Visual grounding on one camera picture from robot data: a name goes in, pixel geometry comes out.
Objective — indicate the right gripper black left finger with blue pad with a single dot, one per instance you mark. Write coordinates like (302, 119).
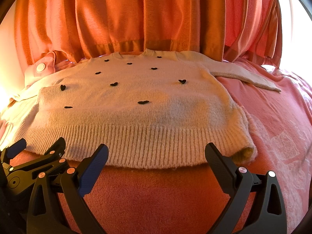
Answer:
(45, 213)

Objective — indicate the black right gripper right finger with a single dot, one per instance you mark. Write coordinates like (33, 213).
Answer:
(267, 214)

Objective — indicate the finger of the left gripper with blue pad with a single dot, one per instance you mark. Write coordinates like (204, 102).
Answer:
(12, 151)

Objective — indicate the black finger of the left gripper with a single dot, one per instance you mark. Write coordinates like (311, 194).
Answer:
(55, 152)

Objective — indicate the cream sweater with black hearts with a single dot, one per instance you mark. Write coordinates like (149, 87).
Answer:
(155, 110)

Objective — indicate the pink bedspread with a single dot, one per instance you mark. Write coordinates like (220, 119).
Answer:
(188, 199)

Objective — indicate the pink pillow with button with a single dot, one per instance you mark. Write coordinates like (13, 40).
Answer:
(47, 65)

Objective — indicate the orange curtain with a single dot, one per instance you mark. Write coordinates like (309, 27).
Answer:
(77, 29)

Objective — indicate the pink striped curtain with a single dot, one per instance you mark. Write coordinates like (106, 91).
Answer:
(253, 31)

